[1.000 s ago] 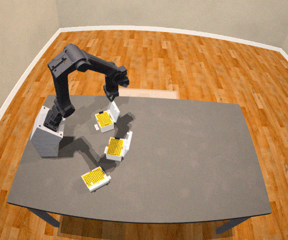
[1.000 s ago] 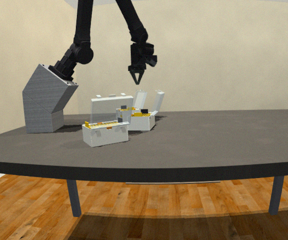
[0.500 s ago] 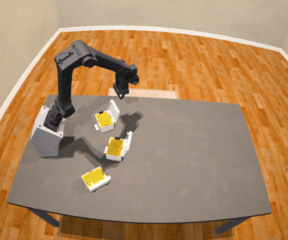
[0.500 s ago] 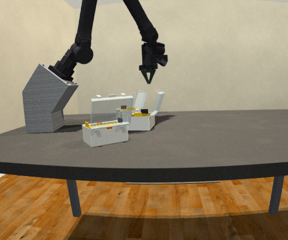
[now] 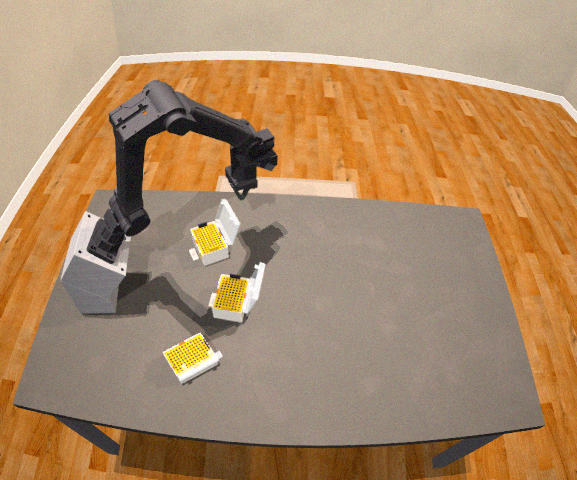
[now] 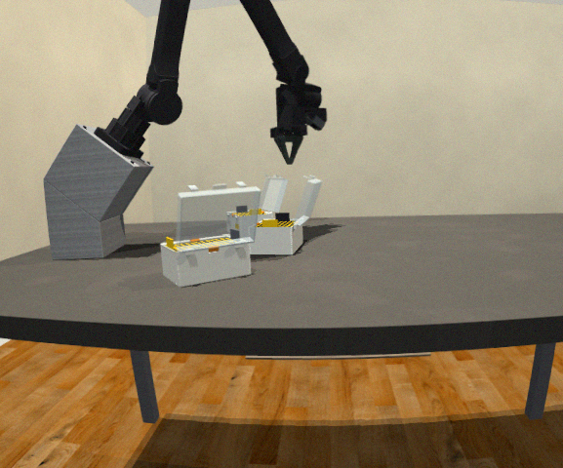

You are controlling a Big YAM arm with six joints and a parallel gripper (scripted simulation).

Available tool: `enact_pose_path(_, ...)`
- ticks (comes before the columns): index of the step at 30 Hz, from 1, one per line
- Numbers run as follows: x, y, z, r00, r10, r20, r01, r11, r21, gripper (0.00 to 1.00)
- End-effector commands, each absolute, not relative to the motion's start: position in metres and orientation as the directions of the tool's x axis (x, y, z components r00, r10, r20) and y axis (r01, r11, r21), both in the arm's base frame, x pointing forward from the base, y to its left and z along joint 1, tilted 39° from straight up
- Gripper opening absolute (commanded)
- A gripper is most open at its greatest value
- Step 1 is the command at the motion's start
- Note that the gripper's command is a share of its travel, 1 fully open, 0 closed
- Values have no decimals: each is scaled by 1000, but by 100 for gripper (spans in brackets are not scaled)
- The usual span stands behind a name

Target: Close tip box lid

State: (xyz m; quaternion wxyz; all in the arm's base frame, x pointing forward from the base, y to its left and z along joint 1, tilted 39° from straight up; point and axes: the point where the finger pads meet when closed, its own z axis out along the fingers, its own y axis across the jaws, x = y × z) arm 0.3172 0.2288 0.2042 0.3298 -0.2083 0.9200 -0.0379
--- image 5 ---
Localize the yellow tip rack plate with holes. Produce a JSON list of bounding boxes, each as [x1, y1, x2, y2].
[[165, 335, 210, 373], [214, 274, 248, 313], [192, 222, 226, 255]]

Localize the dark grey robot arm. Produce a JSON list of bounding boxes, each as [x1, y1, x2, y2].
[[86, 80, 278, 264]]

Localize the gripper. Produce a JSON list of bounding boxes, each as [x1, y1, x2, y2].
[[225, 160, 258, 201]]

